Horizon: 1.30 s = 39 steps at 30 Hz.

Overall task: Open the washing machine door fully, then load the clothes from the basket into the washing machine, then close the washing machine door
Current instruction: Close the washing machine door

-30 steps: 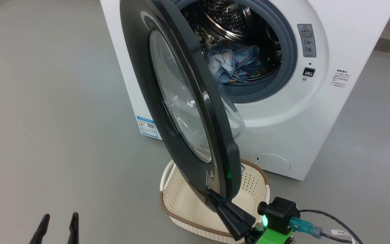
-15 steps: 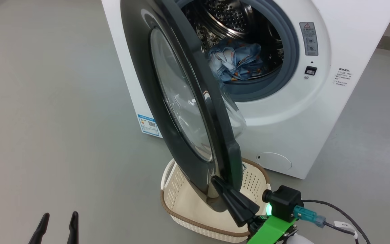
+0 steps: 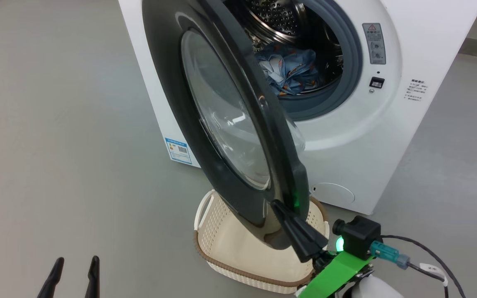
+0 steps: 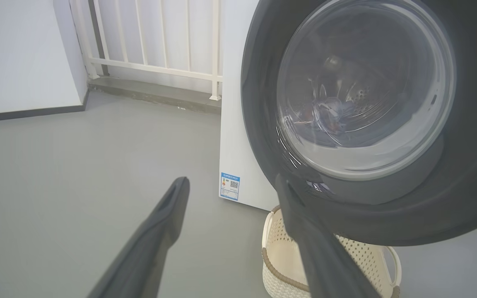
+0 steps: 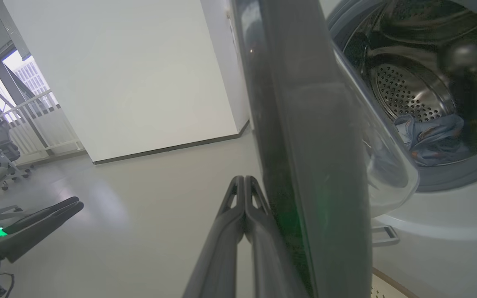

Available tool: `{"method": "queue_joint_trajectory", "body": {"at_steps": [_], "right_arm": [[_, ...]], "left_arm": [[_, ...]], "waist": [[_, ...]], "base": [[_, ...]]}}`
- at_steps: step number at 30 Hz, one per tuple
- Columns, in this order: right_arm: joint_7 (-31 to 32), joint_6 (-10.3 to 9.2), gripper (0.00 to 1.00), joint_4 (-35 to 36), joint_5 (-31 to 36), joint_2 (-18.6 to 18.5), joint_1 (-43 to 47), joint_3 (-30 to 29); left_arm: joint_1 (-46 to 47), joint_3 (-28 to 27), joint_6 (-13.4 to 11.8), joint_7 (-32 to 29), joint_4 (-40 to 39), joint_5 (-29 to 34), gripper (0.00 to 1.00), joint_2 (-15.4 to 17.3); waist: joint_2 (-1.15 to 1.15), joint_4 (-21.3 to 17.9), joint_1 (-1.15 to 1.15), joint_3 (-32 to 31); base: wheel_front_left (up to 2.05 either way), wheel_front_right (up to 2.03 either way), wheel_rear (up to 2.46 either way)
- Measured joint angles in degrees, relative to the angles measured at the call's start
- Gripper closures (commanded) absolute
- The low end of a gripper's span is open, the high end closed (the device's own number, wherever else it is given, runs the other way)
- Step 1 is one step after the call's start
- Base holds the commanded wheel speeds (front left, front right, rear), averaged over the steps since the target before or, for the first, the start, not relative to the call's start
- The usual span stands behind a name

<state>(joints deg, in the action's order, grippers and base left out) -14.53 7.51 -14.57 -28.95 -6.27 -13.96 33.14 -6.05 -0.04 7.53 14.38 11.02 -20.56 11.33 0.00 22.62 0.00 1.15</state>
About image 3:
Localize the grey rubber door gasket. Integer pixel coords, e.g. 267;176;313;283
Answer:
280;0;364;121

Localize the blue bear-print garment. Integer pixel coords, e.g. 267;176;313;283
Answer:
278;46;322;96

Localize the cream perforated laundry basket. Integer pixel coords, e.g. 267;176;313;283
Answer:
193;190;331;294

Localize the white oval filter cover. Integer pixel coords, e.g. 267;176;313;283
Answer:
311;183;355;204

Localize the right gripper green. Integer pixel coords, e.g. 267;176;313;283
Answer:
270;200;375;298

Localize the grey warning label sticker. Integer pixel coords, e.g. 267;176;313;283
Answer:
362;23;387;65

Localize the white text sticker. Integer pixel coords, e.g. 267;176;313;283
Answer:
404;79;429;102

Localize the right arm teal plug cable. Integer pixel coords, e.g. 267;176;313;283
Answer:
370;241;449;298

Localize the white front-load washing machine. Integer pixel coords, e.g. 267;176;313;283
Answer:
118;0;477;216

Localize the perforated steel washer drum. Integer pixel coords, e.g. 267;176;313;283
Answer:
226;0;345;98

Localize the blue energy label sticker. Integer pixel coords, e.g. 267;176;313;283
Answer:
165;138;193;165

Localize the dark grey glass washer door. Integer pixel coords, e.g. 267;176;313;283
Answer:
141;0;310;250

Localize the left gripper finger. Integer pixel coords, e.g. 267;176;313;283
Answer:
36;257;65;298
84;255;101;298

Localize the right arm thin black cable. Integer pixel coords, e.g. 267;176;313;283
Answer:
381;235;467;298

